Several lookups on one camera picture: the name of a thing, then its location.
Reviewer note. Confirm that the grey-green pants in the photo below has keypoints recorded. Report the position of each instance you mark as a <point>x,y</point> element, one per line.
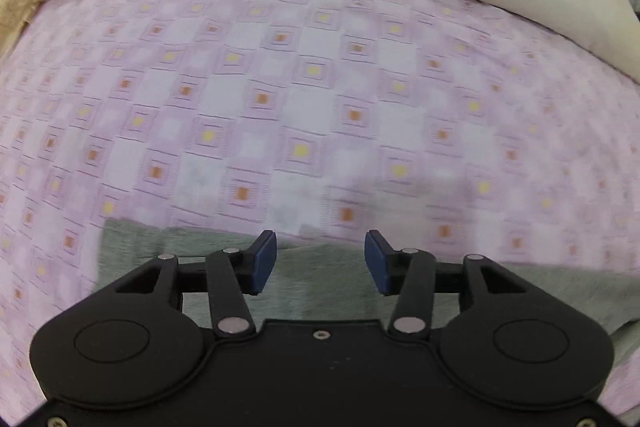
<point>330,281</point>

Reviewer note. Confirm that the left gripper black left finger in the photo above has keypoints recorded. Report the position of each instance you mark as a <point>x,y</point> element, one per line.
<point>225,277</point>

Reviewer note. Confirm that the pink checkered bed sheet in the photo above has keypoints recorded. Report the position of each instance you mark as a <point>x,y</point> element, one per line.
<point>447,125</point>

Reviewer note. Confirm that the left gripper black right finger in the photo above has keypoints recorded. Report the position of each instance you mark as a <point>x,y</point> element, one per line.
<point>415,277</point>

